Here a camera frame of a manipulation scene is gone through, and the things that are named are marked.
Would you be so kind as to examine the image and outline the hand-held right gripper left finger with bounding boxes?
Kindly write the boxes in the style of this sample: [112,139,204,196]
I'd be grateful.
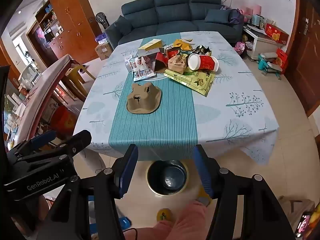
[37,144,139,240]

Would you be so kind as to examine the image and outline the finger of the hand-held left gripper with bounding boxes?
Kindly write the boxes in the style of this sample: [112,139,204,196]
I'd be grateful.
[7,130,57,157]
[15,129,92,166]

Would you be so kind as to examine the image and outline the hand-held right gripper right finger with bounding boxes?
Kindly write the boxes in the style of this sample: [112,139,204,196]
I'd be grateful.
[192,144,298,240]

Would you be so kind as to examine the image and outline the dark round trash bin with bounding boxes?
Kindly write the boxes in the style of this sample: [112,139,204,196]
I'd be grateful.
[146,159,188,196]

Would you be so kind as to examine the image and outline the brown pulp cup carrier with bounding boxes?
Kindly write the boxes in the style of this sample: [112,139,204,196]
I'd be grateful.
[126,82,162,115]

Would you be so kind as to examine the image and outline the yellow green plastic bag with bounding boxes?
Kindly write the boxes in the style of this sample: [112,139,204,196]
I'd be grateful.
[164,69,216,97]

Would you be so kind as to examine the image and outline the white picture printed packet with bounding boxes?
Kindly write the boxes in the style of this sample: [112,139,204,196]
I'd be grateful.
[130,56,157,82]

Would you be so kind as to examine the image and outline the red white paper cup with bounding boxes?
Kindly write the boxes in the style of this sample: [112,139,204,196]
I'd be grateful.
[187,53,220,72]

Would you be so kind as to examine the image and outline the grey white carton box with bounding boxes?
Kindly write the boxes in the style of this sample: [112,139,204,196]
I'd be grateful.
[137,48,160,57]

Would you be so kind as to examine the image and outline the brown paper bag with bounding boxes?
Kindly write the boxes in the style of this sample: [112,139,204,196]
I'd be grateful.
[167,54,188,75]

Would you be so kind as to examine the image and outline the red carton box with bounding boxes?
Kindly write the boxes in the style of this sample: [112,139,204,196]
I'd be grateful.
[154,51,169,72]

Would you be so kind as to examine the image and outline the yellow carton box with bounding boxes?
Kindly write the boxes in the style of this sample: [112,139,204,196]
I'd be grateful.
[138,39,162,52]

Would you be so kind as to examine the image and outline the black gold wrapper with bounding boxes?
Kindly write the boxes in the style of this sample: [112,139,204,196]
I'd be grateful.
[194,44,212,56]

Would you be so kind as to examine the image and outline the red snack packet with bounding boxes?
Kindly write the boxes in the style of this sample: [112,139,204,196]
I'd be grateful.
[166,47,181,59]

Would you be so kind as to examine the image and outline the yellow foil packet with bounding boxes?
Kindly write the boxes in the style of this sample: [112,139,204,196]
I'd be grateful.
[173,39,194,50]

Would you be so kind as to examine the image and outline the red orange bag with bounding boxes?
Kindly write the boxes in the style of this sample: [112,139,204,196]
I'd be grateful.
[54,105,78,133]

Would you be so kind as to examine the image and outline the yellow slipper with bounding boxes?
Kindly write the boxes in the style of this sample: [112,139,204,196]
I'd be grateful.
[156,208,173,222]
[199,186,213,206]

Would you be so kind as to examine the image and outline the round wooden dining table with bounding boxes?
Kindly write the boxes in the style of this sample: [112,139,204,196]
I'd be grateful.
[15,54,75,143]

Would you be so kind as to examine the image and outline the printed teal white tablecloth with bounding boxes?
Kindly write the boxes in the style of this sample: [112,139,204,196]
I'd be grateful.
[72,31,280,166]

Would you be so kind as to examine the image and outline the person's pink trouser leg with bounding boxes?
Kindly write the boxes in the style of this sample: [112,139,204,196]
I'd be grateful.
[124,200,207,240]

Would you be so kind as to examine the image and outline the yellow plastic stool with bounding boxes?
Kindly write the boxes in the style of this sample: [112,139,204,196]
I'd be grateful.
[65,64,96,85]

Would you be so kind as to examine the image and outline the cardboard box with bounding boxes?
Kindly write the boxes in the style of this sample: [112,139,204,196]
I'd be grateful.
[94,41,113,60]

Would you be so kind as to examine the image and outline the black standing fan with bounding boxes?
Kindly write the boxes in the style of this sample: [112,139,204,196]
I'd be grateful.
[95,12,110,28]

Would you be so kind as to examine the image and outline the wooden cabinet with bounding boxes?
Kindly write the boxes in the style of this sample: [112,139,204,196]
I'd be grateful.
[26,0,100,64]

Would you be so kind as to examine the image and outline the dark blue cushion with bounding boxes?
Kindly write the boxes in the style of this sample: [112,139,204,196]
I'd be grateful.
[114,15,133,36]
[204,9,230,23]

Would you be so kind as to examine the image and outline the teal toy ride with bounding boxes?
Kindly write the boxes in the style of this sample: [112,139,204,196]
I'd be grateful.
[257,52,283,77]

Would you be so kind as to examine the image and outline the pink backpack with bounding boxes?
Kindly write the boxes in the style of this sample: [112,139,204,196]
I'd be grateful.
[234,41,247,54]

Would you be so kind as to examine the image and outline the red gift bag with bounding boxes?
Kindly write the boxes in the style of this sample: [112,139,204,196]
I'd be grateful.
[276,48,288,74]

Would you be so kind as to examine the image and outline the white side cabinet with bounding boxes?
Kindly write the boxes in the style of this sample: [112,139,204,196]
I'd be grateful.
[244,26,278,61]

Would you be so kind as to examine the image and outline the brown wooden door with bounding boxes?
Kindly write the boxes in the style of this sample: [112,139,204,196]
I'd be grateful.
[285,0,320,117]

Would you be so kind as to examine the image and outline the red gift box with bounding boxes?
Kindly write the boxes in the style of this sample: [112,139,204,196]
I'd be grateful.
[265,23,289,45]

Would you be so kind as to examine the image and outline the dark blue sofa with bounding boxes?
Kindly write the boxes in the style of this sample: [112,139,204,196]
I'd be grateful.
[104,0,244,50]

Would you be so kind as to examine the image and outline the purple bag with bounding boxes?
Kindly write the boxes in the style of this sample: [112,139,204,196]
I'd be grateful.
[220,5,244,25]

